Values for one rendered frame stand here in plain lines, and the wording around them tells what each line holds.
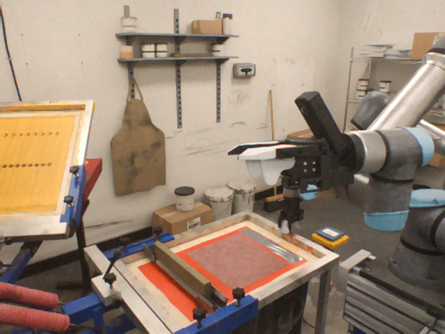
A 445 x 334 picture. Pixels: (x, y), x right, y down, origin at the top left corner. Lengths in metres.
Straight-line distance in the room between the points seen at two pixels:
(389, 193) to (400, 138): 0.10
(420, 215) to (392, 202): 0.30
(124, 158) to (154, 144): 0.32
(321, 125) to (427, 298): 0.58
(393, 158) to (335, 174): 0.11
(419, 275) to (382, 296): 0.14
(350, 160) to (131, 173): 2.90
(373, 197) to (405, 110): 0.22
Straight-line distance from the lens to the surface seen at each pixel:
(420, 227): 1.02
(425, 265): 1.06
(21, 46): 3.09
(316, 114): 0.60
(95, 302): 1.32
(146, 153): 3.43
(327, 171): 0.61
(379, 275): 1.08
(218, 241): 1.76
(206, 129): 3.83
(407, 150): 0.69
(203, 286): 1.31
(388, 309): 1.16
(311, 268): 1.55
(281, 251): 1.69
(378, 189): 0.72
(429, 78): 0.89
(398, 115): 0.85
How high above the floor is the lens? 1.83
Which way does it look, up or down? 18 degrees down
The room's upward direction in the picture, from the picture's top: straight up
